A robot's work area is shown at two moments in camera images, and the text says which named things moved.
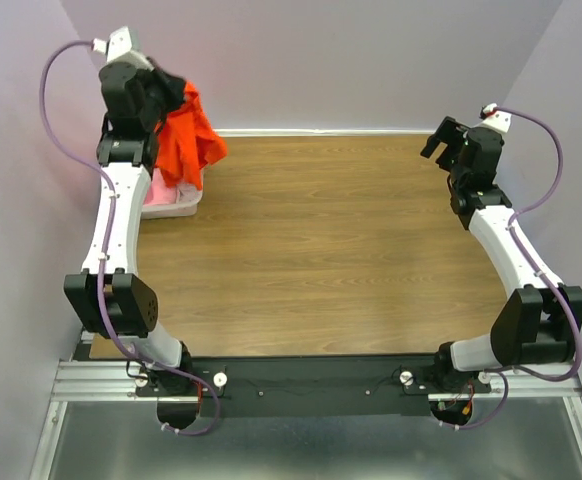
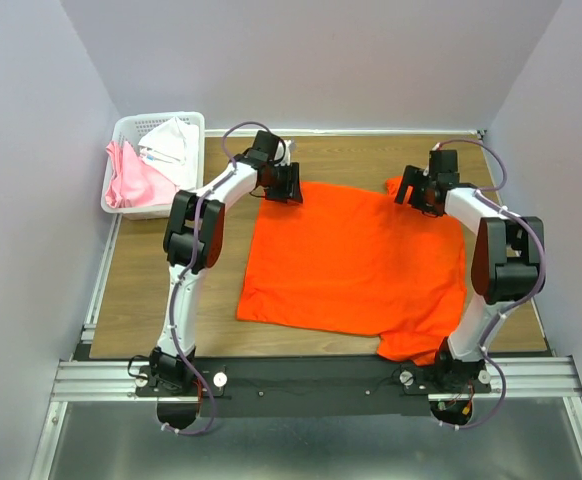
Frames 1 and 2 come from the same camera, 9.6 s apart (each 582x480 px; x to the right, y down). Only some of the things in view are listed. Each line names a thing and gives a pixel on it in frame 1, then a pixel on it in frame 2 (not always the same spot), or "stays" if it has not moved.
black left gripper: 173,86 → 290,188
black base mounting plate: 320,386 stays
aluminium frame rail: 110,381 stays
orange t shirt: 188,142 → 351,260
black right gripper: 450,133 → 414,176
